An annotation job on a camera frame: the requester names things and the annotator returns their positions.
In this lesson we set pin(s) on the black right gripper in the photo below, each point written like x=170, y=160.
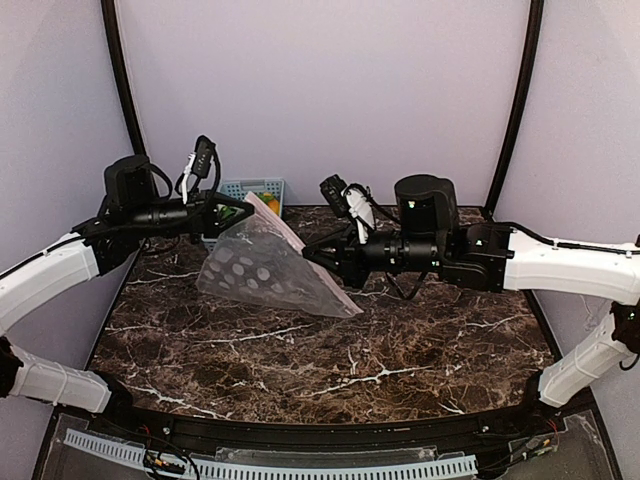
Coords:
x=347, y=255

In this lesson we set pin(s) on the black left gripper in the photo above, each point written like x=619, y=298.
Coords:
x=210, y=215

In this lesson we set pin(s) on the clear zip top bag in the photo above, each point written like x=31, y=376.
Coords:
x=259, y=261

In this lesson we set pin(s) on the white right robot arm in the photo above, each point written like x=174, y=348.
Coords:
x=490, y=257

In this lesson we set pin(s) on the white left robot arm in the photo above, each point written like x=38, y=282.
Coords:
x=131, y=212

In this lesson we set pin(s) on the light blue plastic basket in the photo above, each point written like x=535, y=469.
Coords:
x=262, y=222

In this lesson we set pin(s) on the green leafy vegetable toy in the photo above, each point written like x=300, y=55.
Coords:
x=266, y=197

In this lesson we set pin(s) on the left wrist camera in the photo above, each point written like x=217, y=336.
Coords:
x=198, y=167

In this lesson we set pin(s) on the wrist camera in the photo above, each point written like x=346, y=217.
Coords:
x=350, y=201
x=198, y=167

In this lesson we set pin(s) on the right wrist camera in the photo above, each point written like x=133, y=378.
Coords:
x=350, y=201

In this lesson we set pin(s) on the black front table rail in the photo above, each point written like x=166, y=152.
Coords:
x=484, y=432

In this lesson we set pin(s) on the white slotted cable duct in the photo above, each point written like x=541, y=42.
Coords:
x=246, y=464

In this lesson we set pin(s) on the black right corner post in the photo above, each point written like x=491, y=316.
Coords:
x=519, y=102

